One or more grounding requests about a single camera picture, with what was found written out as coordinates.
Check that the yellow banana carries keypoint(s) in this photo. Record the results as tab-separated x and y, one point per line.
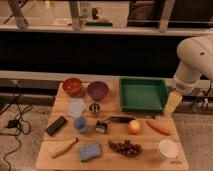
65	146

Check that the bunch of dark grapes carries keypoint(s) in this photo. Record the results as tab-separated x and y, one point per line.
126	148

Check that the black binder clip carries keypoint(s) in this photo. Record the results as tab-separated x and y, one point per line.
101	127

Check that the blue cup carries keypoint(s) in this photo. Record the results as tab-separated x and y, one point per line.
80	124

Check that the blue sponge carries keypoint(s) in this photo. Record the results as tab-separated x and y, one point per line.
90	151

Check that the purple bowl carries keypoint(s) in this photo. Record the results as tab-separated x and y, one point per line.
97	90

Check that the light blue plate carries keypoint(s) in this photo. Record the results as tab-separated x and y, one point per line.
76	107

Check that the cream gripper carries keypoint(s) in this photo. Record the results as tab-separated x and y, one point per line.
173	101

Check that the white paper cup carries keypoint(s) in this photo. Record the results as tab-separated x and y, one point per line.
167	149

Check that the red bowl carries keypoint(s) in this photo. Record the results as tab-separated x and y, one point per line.
72	86

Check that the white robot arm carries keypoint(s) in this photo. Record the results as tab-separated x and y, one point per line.
196	59

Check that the green plastic tray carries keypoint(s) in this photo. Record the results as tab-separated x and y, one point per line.
142	95

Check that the orange carrot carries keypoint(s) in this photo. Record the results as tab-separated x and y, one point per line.
158	128

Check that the dark eggplant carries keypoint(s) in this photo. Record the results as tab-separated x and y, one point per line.
120	119

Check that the small metal cup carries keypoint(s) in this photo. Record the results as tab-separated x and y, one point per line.
94	108

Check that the black rectangular block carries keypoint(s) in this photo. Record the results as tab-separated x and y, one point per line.
56	126

